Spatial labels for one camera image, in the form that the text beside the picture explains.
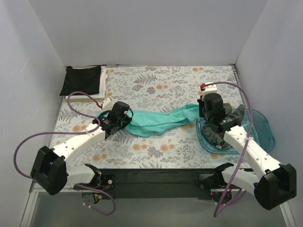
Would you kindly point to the folded white t shirt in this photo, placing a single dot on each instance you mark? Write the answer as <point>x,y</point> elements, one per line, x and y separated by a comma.
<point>102,87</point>

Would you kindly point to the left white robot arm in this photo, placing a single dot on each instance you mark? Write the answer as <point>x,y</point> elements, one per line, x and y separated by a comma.
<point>52,168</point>

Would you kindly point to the folded beige t shirt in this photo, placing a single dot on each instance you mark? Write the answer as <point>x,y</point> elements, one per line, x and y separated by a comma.
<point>83,100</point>

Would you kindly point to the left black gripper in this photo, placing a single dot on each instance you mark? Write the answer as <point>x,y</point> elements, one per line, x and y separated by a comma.
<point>126,116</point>

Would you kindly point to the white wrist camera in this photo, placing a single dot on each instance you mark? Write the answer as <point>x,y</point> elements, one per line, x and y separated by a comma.
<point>107,104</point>
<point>207,88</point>

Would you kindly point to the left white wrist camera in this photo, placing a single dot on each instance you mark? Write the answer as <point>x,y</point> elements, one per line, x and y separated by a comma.
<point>107,104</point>

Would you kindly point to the floral table cloth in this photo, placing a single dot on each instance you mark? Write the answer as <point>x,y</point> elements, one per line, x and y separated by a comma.
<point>161,89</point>

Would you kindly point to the folded black t shirt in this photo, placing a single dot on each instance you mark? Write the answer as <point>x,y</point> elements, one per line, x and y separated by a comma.
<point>84,80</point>

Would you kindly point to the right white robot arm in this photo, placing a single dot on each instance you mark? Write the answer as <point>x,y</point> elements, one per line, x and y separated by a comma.
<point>272,183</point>

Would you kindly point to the dark grey t shirt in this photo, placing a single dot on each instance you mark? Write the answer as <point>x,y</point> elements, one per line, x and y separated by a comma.
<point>217,138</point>

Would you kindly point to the blue transparent plastic basket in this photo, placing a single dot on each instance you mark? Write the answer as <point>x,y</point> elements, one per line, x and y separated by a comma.
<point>261,133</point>

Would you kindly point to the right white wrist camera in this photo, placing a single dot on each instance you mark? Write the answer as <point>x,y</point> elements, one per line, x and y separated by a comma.
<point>207,88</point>

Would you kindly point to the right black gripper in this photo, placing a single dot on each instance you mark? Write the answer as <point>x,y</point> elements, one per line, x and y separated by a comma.
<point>203,111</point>

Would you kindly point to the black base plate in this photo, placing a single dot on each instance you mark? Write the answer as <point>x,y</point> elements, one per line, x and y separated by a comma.
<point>158,183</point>

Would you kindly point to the teal t shirt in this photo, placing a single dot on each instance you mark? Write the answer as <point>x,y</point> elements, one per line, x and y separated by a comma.
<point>146,124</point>

